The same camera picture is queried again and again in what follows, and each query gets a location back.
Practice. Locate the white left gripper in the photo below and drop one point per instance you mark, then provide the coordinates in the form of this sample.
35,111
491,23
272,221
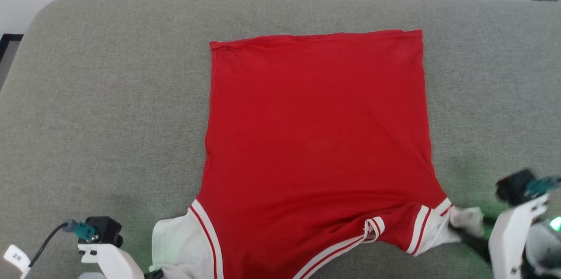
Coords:
111,261

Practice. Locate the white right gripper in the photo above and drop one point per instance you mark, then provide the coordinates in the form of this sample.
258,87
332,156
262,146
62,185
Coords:
510,235

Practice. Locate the red and white t-shirt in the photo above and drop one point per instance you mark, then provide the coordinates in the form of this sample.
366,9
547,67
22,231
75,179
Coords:
315,139

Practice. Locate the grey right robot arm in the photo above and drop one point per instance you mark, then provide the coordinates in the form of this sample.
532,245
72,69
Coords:
543,252

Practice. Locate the black edged grey panel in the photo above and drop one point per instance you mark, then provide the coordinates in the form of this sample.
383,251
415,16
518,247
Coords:
8,55

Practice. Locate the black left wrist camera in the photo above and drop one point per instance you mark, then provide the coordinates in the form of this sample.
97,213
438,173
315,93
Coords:
105,231

